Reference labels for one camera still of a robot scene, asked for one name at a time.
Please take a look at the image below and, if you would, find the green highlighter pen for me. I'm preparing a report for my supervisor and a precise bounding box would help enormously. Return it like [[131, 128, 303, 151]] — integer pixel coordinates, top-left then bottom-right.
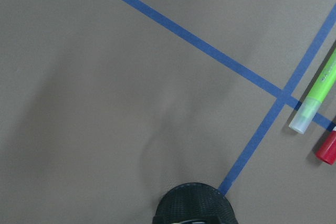
[[289, 50, 335, 134]]

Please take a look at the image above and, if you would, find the red marker pen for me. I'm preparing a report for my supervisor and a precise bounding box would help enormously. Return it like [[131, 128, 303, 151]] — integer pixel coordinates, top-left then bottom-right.
[[316, 127, 335, 165]]

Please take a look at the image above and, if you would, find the black mesh pen cup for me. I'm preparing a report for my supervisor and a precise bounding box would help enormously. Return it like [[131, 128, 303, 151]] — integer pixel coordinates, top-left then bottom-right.
[[152, 183, 238, 223]]

